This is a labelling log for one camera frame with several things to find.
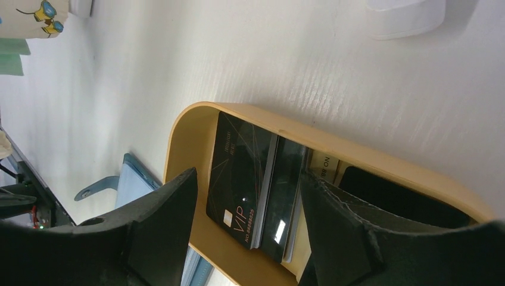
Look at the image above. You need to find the blue leather card holder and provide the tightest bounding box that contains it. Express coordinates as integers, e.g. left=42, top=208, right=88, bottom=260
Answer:
left=74, top=153, right=213, bottom=285

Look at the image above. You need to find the mint green printed cloth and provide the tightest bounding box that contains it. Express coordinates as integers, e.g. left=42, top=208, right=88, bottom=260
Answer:
left=1, top=38, right=30, bottom=76

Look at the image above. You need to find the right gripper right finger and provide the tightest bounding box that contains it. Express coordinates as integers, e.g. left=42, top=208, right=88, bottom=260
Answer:
left=299, top=172, right=504, bottom=285

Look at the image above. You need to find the white metal clothes rack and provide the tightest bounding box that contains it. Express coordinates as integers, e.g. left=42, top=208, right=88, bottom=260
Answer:
left=68, top=0, right=447, bottom=41

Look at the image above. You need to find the silver edged black card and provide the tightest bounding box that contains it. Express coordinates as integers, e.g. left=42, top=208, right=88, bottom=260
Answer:
left=259, top=136, right=308, bottom=263

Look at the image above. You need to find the cream card in tray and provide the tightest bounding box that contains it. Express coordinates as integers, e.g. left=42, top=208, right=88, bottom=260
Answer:
left=308, top=150, right=341, bottom=186

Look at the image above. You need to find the tan oval card tray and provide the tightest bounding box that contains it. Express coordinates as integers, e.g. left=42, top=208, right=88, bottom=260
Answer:
left=163, top=101, right=496, bottom=285

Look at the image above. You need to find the black VIP card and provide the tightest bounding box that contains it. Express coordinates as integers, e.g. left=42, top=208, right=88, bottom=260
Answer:
left=206, top=111, right=279, bottom=249

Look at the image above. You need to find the black card in tray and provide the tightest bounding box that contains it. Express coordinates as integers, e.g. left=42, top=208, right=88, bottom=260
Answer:
left=339, top=166, right=471, bottom=229

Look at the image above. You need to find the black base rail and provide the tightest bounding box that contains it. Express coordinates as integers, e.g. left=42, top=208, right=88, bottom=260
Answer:
left=1, top=130, right=75, bottom=229

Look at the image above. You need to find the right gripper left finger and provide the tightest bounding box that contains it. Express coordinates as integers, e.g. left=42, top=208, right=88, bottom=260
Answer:
left=1, top=168, right=198, bottom=285

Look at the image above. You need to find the cream printed garment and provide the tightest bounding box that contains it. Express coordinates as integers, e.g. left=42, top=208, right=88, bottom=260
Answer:
left=1, top=0, right=69, bottom=39

